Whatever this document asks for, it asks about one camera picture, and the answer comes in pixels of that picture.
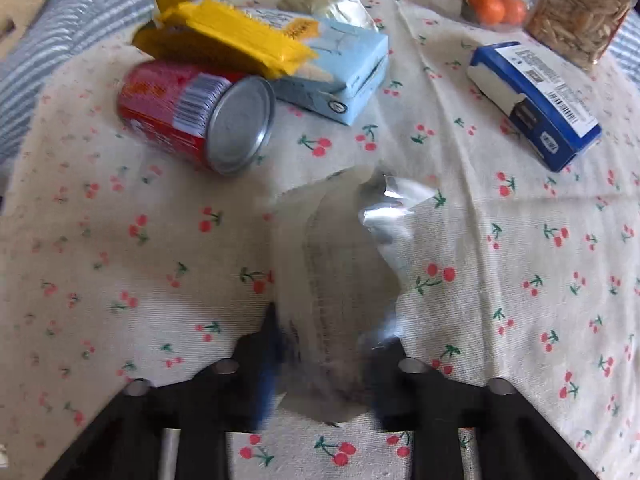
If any red drink can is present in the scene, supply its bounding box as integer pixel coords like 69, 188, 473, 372
116, 61, 276, 176

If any dark blue box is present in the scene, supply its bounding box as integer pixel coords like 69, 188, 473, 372
466, 41, 602, 172

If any light blue carton box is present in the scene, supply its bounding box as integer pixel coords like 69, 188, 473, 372
243, 8, 390, 126

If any yellow snack wrapper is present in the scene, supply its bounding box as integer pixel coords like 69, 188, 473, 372
132, 0, 319, 79

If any striped grey quilt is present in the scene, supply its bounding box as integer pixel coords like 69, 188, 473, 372
1, 0, 639, 198

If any orange tangerine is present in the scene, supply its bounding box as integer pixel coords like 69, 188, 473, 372
501, 0, 528, 26
468, 0, 504, 26

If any glass jar of seeds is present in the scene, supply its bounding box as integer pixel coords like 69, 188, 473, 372
526, 0, 638, 72

